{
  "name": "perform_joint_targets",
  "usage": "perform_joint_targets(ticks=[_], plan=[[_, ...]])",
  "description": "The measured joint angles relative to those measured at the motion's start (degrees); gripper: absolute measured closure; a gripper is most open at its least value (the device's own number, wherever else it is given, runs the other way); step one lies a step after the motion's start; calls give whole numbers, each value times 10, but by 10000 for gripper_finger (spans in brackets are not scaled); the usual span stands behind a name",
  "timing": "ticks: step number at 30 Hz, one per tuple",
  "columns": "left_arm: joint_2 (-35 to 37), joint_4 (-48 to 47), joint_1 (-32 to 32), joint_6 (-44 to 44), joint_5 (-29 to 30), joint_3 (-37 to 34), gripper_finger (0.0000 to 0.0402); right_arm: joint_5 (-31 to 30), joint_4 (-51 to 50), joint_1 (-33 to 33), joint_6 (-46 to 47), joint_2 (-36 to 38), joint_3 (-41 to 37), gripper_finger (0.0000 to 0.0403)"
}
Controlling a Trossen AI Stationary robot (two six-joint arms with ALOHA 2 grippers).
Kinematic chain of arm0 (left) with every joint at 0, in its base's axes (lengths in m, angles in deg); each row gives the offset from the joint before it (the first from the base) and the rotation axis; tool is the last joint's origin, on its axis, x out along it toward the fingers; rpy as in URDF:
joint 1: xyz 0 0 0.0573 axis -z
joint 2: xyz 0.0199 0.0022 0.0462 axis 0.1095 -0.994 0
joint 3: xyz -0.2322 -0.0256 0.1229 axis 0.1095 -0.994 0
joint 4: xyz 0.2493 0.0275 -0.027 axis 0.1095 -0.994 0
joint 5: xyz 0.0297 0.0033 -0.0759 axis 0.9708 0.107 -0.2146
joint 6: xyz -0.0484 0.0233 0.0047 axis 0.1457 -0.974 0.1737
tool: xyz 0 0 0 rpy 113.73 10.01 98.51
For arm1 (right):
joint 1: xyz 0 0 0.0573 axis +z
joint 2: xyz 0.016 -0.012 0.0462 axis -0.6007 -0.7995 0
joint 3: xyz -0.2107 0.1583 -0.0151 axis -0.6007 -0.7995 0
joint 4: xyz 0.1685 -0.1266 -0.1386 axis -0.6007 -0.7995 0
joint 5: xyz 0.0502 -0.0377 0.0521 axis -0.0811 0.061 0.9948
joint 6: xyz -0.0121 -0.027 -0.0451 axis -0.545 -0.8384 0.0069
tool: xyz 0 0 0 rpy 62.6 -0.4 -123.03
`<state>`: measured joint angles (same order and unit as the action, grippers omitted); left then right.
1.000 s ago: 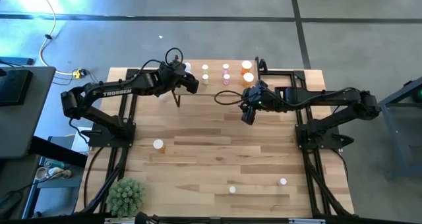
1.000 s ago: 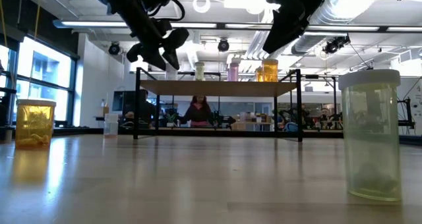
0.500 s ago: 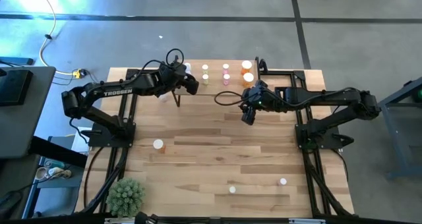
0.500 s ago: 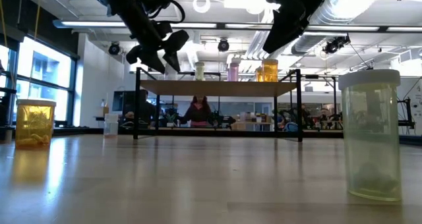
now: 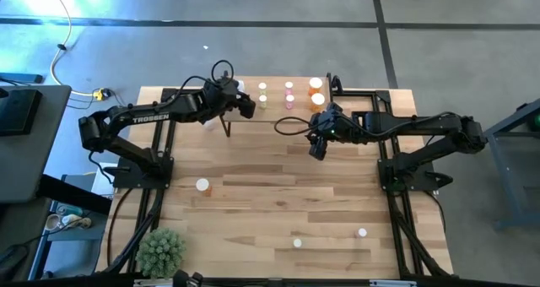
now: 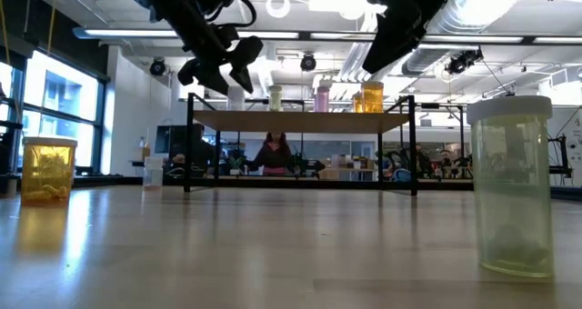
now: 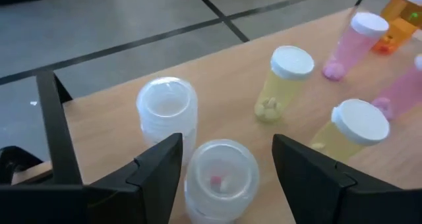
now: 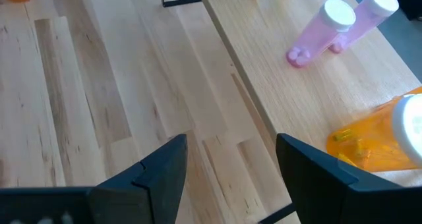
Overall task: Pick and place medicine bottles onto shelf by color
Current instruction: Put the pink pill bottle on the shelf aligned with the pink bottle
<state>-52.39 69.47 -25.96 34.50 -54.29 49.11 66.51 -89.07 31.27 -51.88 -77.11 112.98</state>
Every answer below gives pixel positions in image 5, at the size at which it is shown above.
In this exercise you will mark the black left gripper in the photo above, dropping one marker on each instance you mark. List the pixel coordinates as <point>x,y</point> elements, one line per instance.
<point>219,95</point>

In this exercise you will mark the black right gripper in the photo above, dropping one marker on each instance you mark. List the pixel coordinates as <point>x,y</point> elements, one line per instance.
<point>327,124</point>

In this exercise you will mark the clear plastic medicine bottle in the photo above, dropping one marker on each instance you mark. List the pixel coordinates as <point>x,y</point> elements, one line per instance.
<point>241,85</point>

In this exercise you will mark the small clear distant bottle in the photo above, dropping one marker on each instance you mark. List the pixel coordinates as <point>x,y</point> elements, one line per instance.
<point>262,99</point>

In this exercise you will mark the white pale object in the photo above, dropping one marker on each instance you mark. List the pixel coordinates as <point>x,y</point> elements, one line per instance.
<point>262,85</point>

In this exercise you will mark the white round lid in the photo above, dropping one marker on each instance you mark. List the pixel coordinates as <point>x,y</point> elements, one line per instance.
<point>209,126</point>

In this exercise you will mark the small pink medicine bottle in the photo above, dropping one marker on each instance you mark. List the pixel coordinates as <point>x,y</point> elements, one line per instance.
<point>288,85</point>
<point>362,232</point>
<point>289,98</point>

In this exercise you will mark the small green medicine bottle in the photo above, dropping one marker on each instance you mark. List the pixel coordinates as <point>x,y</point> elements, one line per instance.
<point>297,243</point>

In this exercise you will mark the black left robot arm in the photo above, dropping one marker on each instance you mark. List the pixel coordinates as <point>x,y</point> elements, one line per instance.
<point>143,118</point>

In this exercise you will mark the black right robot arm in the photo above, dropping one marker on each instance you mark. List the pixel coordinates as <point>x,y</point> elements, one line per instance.
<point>422,124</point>

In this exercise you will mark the black table clamp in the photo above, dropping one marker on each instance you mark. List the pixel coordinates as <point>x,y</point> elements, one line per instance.
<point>336,83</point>

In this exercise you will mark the black floor tape strip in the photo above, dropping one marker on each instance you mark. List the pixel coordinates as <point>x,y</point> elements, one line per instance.
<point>383,38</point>

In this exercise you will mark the yellow power plug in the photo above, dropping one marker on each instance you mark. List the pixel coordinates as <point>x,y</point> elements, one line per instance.
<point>101,94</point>

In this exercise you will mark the white paper sheet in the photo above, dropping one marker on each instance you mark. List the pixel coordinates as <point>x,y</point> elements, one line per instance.
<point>103,177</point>

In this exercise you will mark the artificial green plant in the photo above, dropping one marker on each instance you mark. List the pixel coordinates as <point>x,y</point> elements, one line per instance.
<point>160,253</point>

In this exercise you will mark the blue-grey metal cart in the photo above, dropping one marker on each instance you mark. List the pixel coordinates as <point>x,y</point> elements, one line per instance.
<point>498,135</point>

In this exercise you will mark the small black white object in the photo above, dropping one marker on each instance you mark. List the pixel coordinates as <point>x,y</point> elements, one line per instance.
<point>185,279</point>

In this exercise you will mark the black desk beam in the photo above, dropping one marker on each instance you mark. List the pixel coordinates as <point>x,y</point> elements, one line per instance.
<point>76,194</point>

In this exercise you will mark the white crumpled object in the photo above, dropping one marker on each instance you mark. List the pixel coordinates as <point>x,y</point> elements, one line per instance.
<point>78,222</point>

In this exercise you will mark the teal object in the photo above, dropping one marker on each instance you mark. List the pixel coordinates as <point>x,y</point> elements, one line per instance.
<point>69,210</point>

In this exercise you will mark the flat blue object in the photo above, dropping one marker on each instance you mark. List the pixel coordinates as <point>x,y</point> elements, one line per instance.
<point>21,78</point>

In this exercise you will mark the flat black desk device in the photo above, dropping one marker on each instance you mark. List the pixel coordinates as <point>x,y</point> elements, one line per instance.
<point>19,112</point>

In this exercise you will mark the tape roll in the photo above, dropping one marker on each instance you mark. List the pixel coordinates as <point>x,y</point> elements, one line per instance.
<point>52,222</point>

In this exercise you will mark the blue storage cart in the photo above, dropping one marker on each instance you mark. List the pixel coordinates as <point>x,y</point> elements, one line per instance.
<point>71,253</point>

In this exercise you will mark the wooden shelf with black frame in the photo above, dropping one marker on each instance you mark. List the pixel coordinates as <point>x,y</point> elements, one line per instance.
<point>276,114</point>

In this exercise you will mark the silver table bracket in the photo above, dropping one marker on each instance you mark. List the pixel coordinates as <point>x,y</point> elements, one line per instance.
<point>392,283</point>
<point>157,282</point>

